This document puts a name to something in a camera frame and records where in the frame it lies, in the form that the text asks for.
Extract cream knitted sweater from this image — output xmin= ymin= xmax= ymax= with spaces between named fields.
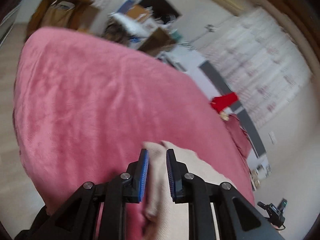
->
xmin=142 ymin=141 xmax=234 ymax=239

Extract right white nightstand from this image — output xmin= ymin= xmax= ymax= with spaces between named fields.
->
xmin=247 ymin=154 xmax=272 ymax=191

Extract pink pillow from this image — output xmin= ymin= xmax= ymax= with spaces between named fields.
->
xmin=225 ymin=114 xmax=252 ymax=160

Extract small beige plush toy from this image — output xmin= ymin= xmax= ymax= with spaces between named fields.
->
xmin=219 ymin=111 xmax=229 ymax=121

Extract red garment on headboard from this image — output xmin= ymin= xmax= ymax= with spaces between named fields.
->
xmin=210 ymin=92 xmax=238 ymax=113

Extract pink bed blanket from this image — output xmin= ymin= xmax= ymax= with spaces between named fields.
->
xmin=14 ymin=28 xmax=254 ymax=214

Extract grey white headboard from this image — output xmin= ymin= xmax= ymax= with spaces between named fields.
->
xmin=156 ymin=45 xmax=271 ymax=181

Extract patterned window curtain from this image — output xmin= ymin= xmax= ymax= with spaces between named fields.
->
xmin=201 ymin=7 xmax=311 ymax=128

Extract wooden desk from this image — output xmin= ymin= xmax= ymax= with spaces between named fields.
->
xmin=137 ymin=28 xmax=176 ymax=57

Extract white pillow on chair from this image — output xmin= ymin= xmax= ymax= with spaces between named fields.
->
xmin=110 ymin=12 xmax=150 ymax=38

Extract brown side table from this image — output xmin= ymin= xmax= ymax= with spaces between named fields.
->
xmin=26 ymin=0 xmax=93 ymax=38

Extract brown paper bag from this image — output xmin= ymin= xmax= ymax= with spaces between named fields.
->
xmin=41 ymin=0 xmax=75 ymax=28

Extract wall power socket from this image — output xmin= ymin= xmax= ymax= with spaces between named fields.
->
xmin=268 ymin=131 xmax=277 ymax=145

